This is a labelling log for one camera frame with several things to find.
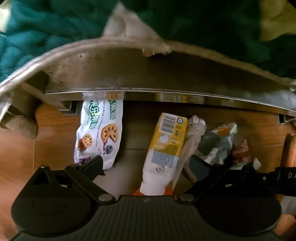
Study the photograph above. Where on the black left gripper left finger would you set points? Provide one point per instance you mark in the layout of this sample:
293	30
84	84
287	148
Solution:
54	203

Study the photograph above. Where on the crumpled white tissue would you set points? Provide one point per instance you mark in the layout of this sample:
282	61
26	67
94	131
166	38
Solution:
196	128

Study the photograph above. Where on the teal white chevron blanket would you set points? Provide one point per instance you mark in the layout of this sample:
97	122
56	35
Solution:
257	32

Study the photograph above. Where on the grey crumpled wrapper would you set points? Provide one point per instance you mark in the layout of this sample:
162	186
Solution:
215	145

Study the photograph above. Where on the white round stool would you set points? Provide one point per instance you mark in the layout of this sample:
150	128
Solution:
144	69

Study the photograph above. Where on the yellow white drink carton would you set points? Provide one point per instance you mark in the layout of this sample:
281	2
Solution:
163	154

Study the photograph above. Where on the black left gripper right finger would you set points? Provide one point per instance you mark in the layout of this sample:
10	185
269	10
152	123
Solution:
232	202

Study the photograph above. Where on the white snack wrapper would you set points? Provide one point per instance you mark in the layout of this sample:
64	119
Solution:
100	130

